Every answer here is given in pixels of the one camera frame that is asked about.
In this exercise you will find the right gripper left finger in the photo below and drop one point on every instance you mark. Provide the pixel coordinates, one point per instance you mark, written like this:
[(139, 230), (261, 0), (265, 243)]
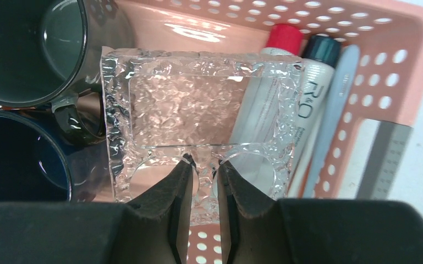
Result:
[(157, 222)]

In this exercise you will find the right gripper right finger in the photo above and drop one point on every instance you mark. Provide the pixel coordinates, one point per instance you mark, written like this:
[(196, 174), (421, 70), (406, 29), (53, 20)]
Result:
[(250, 221)]

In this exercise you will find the dark blue mug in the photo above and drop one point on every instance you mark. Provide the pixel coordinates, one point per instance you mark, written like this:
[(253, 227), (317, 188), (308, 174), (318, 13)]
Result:
[(38, 165)]

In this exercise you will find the dark green mug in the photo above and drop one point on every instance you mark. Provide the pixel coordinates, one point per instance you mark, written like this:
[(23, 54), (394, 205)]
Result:
[(50, 54)]

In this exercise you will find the pink perforated plastic basket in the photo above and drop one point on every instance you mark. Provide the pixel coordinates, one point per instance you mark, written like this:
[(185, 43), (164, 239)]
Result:
[(388, 81)]

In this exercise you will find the red cap toothpaste tube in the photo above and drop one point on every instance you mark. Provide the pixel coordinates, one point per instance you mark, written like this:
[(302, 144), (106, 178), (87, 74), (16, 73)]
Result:
[(257, 116)]

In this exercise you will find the light blue toothbrush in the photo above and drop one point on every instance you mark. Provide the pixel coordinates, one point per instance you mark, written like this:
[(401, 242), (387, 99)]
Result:
[(335, 101)]

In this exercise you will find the dark cap toothpaste tube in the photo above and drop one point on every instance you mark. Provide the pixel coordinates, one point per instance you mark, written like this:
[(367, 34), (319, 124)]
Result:
[(319, 57)]

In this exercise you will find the grey tape strip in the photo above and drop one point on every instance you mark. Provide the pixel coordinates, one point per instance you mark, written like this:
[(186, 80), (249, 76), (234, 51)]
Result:
[(385, 157)]

